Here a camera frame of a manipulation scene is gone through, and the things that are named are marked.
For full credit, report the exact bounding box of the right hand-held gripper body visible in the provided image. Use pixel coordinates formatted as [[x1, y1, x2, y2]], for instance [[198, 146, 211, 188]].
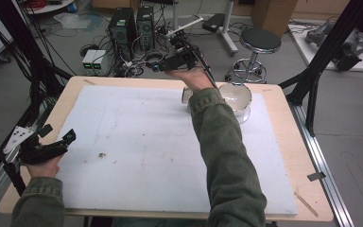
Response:
[[161, 16, 204, 72]]

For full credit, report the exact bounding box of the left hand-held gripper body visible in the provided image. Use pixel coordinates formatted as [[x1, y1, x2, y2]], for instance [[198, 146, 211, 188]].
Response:
[[2, 123, 69, 166]]

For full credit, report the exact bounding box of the white key stand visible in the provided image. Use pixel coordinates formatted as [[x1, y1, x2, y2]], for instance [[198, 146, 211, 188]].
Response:
[[185, 103, 251, 126]]

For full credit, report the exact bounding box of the person's left hand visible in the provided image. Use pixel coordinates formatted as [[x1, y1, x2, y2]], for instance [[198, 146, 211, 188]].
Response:
[[25, 153, 64, 180]]

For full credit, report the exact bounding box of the person's right hand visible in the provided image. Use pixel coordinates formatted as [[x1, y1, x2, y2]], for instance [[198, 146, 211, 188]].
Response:
[[164, 64, 216, 94]]

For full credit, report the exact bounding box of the small black computer tower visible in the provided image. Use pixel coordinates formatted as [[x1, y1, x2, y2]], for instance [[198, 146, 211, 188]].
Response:
[[135, 6, 156, 51]]

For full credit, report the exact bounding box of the black flat device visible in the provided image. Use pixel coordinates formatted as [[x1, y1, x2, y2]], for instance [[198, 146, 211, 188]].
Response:
[[200, 12, 227, 34]]

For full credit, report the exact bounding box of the white table leg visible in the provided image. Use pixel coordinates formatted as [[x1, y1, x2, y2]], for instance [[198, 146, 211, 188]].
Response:
[[218, 0, 240, 58], [170, 0, 181, 32]]

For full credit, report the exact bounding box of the large black computer tower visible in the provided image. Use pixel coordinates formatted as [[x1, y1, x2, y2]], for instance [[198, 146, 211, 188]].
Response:
[[108, 7, 138, 61]]

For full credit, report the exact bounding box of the white bench power supply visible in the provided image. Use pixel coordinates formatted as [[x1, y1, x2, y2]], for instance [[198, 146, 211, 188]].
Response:
[[92, 49, 109, 77], [81, 49, 98, 77]]

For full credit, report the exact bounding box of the white foam mat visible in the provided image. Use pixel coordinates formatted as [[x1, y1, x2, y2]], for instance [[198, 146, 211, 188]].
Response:
[[54, 85, 299, 218]]

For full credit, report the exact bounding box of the white bowl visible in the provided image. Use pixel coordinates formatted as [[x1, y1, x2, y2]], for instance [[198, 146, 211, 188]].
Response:
[[217, 82, 253, 117]]

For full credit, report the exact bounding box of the black round stool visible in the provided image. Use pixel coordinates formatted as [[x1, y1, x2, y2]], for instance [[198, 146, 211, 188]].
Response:
[[224, 27, 283, 85]]

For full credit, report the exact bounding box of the cardboard box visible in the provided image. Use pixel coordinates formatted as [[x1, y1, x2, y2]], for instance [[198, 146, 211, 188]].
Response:
[[251, 0, 299, 40]]

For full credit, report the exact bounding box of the clear plastic bag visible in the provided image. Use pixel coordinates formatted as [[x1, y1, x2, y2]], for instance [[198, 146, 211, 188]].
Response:
[[52, 11, 93, 31]]

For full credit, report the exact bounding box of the white round table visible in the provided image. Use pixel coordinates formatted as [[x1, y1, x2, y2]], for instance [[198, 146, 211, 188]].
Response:
[[24, 0, 77, 16]]

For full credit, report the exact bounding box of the white platform with grey machine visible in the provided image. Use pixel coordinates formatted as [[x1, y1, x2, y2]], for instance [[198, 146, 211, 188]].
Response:
[[287, 18, 363, 74]]

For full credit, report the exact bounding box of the grey tape piece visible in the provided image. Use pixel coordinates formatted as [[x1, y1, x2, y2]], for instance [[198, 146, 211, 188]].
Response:
[[306, 171, 327, 183]]

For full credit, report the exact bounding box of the thin wooden stick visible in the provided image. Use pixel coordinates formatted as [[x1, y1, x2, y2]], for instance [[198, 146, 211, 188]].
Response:
[[293, 191, 320, 218]]

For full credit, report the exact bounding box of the coiled black cable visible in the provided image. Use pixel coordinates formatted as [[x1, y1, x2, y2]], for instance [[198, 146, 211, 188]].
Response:
[[144, 49, 168, 70]]

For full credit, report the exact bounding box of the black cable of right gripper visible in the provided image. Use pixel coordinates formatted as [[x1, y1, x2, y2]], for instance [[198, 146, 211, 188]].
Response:
[[181, 37, 219, 90]]

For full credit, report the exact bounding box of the black metal frame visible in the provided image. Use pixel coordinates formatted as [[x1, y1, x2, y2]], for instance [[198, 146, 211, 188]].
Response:
[[278, 0, 363, 138], [0, 0, 74, 198]]

